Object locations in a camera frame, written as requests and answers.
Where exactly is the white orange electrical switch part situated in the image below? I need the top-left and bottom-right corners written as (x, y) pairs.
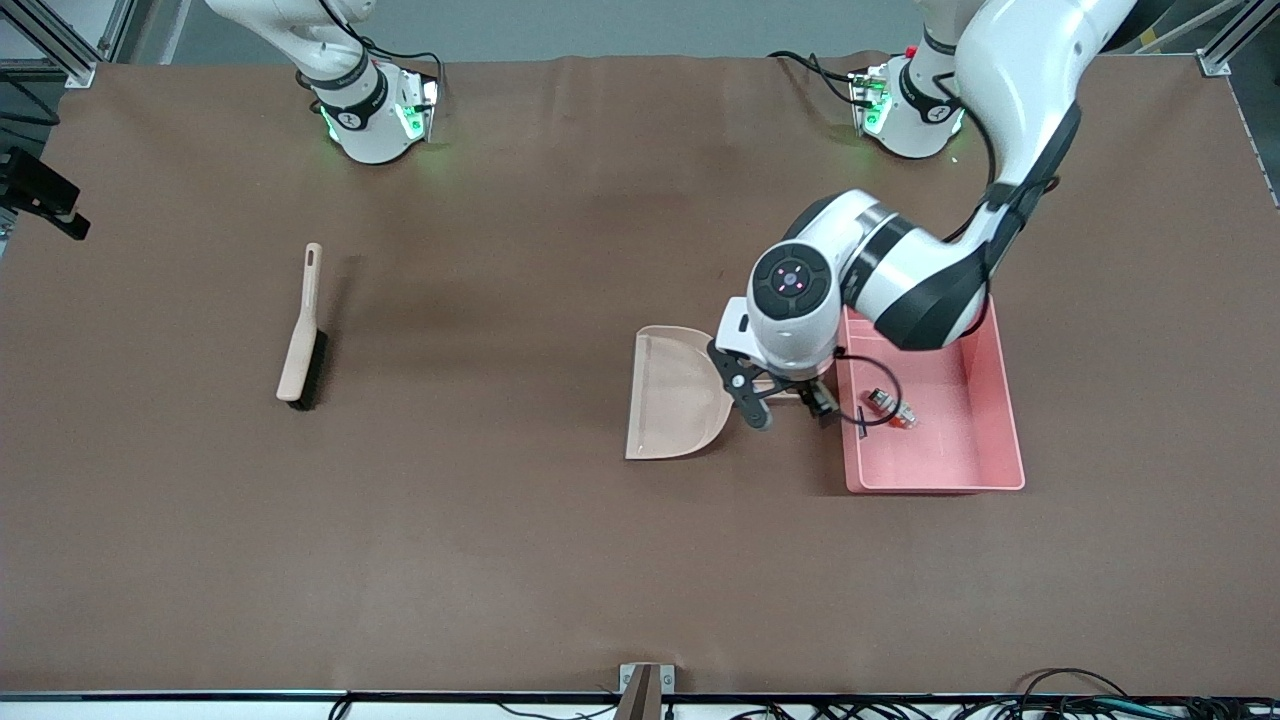
top-left (866, 387), bottom-right (919, 432)

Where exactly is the beige plastic dustpan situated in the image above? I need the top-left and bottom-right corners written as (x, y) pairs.
top-left (625, 325), bottom-right (813, 461)

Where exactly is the beige brush with black bristles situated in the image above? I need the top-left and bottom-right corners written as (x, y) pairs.
top-left (276, 242), bottom-right (329, 412)

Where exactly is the pink plastic bin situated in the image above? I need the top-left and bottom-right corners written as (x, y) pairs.
top-left (835, 296), bottom-right (1026, 494)

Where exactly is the brown table cover mat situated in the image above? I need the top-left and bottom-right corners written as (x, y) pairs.
top-left (0, 52), bottom-right (1280, 696)

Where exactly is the aluminium frame profile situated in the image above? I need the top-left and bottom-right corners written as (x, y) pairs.
top-left (0, 0), bottom-right (136, 89)
top-left (1195, 0), bottom-right (1280, 79)

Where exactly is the black arm base cable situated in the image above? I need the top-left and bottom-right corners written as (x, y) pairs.
top-left (318, 0), bottom-right (449, 96)
top-left (768, 50), bottom-right (863, 106)

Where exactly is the metal table edge bracket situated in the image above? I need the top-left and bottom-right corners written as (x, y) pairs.
top-left (618, 663), bottom-right (677, 720)

